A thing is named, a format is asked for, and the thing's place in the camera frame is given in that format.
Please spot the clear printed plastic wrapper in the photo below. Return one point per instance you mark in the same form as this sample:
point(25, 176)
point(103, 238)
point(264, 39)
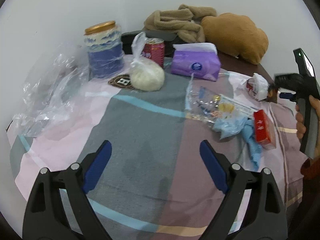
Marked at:
point(204, 105)

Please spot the patchwork tablecloth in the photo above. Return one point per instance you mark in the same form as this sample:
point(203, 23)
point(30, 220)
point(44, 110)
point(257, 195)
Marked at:
point(156, 186)

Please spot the light blue wrapper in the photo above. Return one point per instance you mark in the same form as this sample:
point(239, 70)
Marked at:
point(244, 126)

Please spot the blue white gold-lid canister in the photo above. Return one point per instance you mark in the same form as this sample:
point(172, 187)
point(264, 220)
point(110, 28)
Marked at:
point(104, 49)

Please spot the patterned round coaster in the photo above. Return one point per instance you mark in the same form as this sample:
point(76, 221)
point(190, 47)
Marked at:
point(121, 81)

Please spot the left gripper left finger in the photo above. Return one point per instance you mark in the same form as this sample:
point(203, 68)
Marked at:
point(45, 217)

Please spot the white plastic bag with trash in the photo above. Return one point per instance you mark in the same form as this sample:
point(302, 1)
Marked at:
point(256, 87)

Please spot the red drink can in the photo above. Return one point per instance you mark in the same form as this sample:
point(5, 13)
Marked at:
point(154, 50)

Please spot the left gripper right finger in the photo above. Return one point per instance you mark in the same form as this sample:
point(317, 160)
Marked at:
point(265, 216)

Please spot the purple tissue pack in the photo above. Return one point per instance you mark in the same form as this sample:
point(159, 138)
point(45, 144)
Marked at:
point(199, 60)

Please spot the person's right hand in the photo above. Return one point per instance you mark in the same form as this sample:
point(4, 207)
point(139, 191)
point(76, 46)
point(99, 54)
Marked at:
point(303, 124)

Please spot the black flat case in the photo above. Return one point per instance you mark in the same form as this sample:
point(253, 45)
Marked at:
point(169, 40)

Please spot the clear crumpled plastic bag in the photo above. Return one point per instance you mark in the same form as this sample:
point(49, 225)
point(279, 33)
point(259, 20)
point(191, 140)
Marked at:
point(49, 89)

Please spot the white blue medicine box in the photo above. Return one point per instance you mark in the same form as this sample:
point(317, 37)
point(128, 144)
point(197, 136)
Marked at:
point(244, 109)

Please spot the white dough in plastic bag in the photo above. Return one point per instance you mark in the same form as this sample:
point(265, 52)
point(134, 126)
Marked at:
point(145, 74)

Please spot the red cardboard box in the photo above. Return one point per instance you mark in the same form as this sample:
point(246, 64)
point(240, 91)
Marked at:
point(264, 130)

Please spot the brown cloud-shaped pillow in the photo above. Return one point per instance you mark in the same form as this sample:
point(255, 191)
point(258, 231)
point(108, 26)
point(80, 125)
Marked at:
point(236, 35)

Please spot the beige fleece blanket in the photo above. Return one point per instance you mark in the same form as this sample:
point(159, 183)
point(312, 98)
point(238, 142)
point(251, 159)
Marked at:
point(184, 22)

